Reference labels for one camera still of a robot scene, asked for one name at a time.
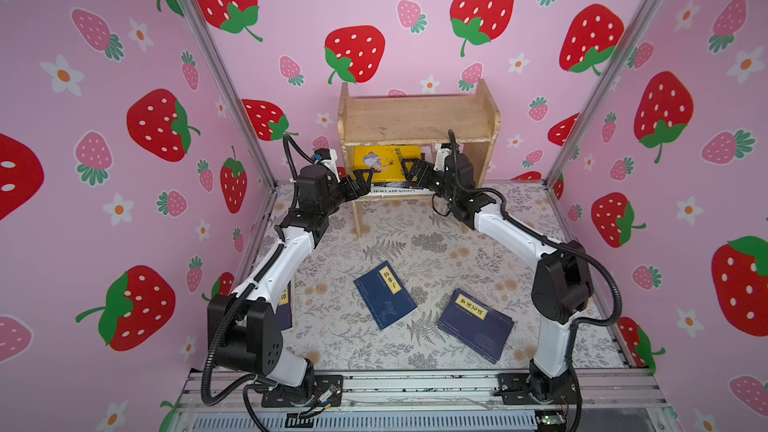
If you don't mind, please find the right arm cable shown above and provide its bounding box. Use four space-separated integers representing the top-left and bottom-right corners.
430 129 623 328

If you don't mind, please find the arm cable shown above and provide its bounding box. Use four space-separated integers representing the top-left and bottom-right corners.
430 129 623 328
200 133 319 407

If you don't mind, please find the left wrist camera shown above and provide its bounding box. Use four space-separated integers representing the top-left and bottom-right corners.
313 148 339 179

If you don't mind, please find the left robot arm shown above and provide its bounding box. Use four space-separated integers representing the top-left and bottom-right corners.
201 163 373 405

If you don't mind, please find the wooden two-tier shelf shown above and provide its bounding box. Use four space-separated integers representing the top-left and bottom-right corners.
337 79 502 238

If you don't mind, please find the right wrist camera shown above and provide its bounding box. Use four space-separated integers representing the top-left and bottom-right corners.
434 143 452 172

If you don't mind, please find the white hardcover book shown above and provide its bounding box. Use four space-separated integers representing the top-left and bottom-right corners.
369 182 433 197

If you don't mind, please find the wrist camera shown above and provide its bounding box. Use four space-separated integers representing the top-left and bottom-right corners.
313 148 339 179
434 143 452 172

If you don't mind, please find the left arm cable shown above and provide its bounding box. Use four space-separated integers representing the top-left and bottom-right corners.
200 133 319 407

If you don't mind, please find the yellow cartoon cover book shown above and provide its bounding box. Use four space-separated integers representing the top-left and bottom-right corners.
352 145 423 184

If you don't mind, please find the dark purple book left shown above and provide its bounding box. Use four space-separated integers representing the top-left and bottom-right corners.
275 282 294 331

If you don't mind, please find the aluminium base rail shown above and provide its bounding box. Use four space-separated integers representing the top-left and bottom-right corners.
169 369 683 431

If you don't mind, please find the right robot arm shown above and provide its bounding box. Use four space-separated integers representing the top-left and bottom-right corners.
401 148 593 403

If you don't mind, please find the blue book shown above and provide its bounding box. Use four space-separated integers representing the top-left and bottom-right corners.
354 261 417 330
437 288 515 364

